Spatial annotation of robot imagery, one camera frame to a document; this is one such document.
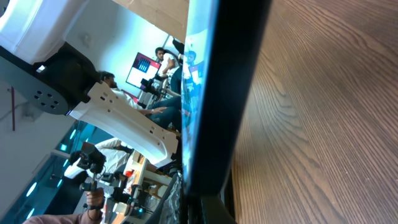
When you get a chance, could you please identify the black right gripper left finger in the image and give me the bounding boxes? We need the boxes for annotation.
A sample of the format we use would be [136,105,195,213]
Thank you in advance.
[146,172,187,224]

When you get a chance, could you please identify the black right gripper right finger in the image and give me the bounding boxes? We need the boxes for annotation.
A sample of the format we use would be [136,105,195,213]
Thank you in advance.
[200,196,236,224]

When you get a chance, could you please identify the standing man white shirt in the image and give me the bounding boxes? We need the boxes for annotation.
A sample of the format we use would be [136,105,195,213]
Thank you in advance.
[155,47,180,78]

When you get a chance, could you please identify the red white monitor screen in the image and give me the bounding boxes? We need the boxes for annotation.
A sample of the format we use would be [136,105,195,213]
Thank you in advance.
[126,52,161,88]

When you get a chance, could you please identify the person holding camera rig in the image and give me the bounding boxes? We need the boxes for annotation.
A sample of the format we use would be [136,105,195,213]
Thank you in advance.
[23,188,104,224]

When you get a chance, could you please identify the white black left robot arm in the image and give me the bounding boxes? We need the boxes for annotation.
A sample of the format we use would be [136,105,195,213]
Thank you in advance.
[1,0,181,167]

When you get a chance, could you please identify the brown cardboard box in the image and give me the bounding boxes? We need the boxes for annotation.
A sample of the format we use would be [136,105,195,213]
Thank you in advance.
[113,0,190,43]

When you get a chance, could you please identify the seated man white shirt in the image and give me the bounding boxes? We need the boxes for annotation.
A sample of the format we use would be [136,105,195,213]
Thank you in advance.
[98,71,182,133]

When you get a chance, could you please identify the blue Samsung Galaxy smartphone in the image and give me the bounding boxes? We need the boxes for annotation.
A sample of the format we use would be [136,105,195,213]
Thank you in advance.
[182,0,271,197]

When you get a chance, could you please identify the black handheld camera rig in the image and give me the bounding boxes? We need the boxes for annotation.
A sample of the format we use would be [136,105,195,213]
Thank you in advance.
[64,142,106,192]

